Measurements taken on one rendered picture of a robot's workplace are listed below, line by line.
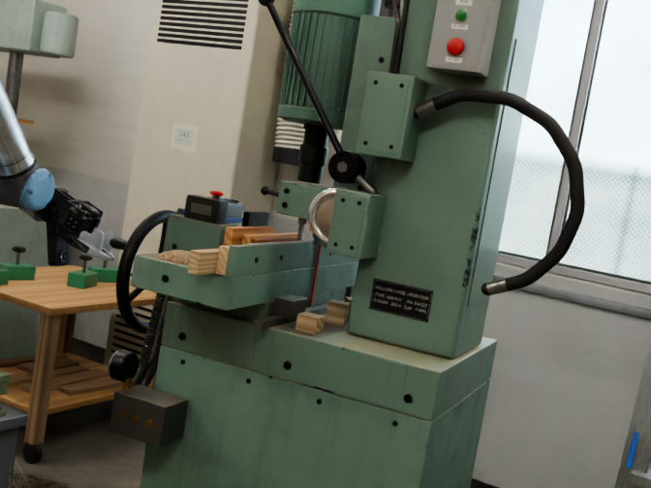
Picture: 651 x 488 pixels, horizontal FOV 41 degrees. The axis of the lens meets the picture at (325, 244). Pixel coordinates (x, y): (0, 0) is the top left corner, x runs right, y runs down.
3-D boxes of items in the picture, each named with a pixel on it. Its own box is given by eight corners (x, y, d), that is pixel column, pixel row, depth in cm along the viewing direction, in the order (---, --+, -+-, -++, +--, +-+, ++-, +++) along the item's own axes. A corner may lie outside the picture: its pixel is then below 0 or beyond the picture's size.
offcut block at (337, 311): (346, 323, 179) (350, 302, 179) (343, 326, 176) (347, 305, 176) (327, 320, 180) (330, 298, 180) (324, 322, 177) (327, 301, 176)
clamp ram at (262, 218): (233, 247, 191) (240, 206, 190) (263, 253, 188) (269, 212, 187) (212, 248, 182) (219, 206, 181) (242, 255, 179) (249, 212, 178)
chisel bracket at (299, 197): (288, 219, 189) (294, 181, 188) (347, 231, 184) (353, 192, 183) (272, 220, 182) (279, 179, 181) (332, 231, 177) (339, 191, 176)
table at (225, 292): (245, 260, 219) (248, 237, 218) (355, 286, 207) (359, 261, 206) (88, 275, 164) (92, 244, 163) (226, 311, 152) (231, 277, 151)
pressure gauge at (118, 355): (123, 385, 176) (129, 347, 175) (139, 390, 174) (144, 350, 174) (104, 391, 170) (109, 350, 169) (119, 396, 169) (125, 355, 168)
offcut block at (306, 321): (294, 329, 165) (297, 313, 165) (302, 326, 169) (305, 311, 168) (314, 334, 164) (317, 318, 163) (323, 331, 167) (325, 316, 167)
